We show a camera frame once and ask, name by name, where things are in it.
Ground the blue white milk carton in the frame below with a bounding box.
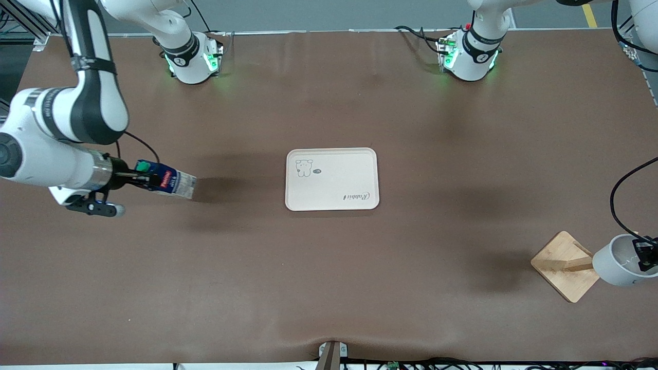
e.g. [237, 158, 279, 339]
[135, 160, 197, 200]

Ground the white cup with black handle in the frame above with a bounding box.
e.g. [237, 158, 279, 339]
[592, 233, 658, 287]

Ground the wooden cup rack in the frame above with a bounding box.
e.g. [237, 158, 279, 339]
[531, 231, 602, 303]

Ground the beige plastic tray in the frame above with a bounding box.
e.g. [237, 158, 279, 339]
[285, 147, 380, 212]

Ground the black right base cable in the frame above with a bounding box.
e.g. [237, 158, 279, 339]
[192, 0, 235, 38]

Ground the black base cable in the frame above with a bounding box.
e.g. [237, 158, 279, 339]
[394, 25, 445, 55]
[192, 0, 235, 38]

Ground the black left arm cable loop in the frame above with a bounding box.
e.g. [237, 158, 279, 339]
[610, 0, 658, 58]

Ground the metal bracket with brown post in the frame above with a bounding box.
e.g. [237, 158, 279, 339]
[317, 341, 349, 370]

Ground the black left base cable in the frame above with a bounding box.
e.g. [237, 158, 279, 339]
[394, 25, 445, 55]

